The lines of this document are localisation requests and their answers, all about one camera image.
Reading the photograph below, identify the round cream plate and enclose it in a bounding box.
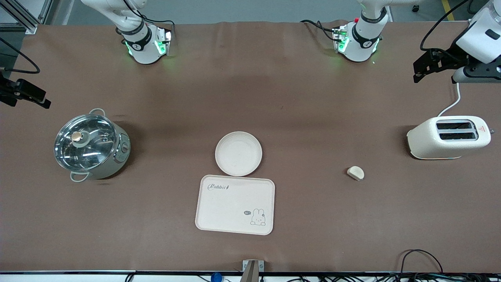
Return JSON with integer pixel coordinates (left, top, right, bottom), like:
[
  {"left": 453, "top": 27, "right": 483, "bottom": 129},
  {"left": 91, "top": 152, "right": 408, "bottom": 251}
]
[{"left": 215, "top": 131, "right": 263, "bottom": 177}]

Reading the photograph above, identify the cream rabbit print tray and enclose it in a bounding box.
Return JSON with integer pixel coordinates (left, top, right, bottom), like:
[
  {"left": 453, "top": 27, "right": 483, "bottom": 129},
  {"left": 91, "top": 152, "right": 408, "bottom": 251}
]
[{"left": 195, "top": 174, "right": 276, "bottom": 236}]

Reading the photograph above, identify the glass pot lid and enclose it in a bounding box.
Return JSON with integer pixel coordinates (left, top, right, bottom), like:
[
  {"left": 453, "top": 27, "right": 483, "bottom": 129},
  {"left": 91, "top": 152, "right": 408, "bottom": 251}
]
[{"left": 54, "top": 114, "right": 117, "bottom": 172}]

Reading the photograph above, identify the cream two-slot toaster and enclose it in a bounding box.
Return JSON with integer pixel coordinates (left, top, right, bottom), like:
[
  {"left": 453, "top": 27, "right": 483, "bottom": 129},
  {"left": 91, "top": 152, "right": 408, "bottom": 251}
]
[{"left": 406, "top": 116, "right": 494, "bottom": 160}]

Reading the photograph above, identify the pale green cooking pot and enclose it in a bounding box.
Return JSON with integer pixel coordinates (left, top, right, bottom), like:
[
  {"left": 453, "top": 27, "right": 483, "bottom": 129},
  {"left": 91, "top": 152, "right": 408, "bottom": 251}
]
[{"left": 54, "top": 108, "right": 131, "bottom": 183}]

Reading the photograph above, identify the brown table mat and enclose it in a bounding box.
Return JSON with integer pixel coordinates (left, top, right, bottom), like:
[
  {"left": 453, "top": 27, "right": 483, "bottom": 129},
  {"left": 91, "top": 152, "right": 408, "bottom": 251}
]
[{"left": 0, "top": 20, "right": 501, "bottom": 273}]

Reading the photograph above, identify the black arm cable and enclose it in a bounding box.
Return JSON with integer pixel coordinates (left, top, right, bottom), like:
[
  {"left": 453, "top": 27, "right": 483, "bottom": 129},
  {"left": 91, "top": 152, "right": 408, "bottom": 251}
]
[
  {"left": 139, "top": 15, "right": 175, "bottom": 32},
  {"left": 0, "top": 37, "right": 41, "bottom": 74},
  {"left": 301, "top": 19, "right": 339, "bottom": 43},
  {"left": 420, "top": 0, "right": 471, "bottom": 51}
]

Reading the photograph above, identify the white toaster power cable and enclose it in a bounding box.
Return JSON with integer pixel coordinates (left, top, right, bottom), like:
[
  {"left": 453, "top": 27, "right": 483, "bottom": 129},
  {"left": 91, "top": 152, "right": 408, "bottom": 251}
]
[{"left": 438, "top": 81, "right": 461, "bottom": 117}]

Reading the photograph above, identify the aluminium frame profile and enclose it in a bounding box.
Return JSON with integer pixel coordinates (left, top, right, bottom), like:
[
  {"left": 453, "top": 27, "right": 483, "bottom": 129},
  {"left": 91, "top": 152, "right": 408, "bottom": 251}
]
[{"left": 0, "top": 0, "right": 53, "bottom": 35}]

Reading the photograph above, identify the black looped cable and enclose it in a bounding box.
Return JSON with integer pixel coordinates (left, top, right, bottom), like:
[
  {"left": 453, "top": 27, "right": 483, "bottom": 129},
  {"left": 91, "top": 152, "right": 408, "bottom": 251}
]
[{"left": 398, "top": 249, "right": 444, "bottom": 282}]

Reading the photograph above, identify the black cable bundle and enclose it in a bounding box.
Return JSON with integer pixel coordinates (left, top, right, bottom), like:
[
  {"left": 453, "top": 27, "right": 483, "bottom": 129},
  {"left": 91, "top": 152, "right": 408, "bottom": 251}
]
[{"left": 274, "top": 273, "right": 501, "bottom": 282}]

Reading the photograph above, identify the grey metal bracket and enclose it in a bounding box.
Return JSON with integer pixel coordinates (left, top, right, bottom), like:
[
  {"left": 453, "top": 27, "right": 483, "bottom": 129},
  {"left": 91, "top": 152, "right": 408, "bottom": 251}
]
[{"left": 242, "top": 259, "right": 265, "bottom": 282}]

